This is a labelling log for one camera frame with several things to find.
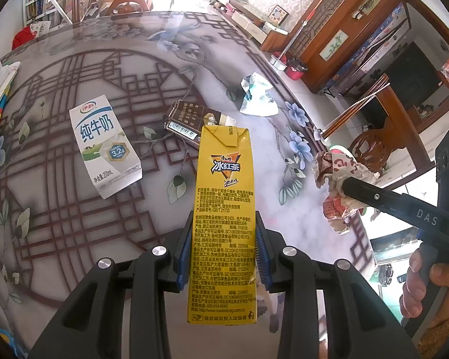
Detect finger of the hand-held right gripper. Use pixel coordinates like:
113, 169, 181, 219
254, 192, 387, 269
342, 176, 411, 222

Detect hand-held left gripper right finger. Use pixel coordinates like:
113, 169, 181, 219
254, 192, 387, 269
256, 211, 416, 359

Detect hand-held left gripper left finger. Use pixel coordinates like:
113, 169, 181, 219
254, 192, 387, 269
28, 211, 194, 359

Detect paper wrapper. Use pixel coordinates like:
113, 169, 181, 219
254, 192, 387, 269
312, 149, 381, 235

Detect yellow tea carton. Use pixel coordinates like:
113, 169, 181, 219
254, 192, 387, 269
187, 124, 260, 325

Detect person's right hand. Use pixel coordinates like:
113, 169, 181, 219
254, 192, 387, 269
398, 249, 449, 330

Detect carved wooden chair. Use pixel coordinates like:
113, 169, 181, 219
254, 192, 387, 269
349, 129, 390, 176

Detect printed floral tablecloth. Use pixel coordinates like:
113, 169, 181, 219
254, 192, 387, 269
0, 9, 375, 359

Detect white milk carton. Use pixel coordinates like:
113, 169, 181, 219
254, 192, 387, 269
69, 95, 143, 200

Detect dark cigarette box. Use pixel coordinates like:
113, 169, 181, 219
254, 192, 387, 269
164, 99, 237, 147

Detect red bucket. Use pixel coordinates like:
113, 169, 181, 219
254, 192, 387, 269
285, 59, 308, 81

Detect crumpled pale blue wrapper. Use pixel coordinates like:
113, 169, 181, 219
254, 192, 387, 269
239, 75, 280, 117

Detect metal basin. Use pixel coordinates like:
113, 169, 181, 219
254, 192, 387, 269
269, 54, 287, 72

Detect wooden partition cabinet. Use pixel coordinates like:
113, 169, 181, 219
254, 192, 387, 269
280, 0, 416, 98

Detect mop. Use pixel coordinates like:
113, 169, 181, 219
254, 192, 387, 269
276, 8, 315, 66

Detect framed picture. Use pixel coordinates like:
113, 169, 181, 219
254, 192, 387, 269
267, 4, 291, 28

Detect white television cabinet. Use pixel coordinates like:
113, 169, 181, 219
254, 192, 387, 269
213, 0, 281, 53

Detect red knitted hat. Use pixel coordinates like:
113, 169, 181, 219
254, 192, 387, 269
10, 27, 41, 50

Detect white shelf rack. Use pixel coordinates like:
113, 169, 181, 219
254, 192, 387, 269
22, 0, 80, 28

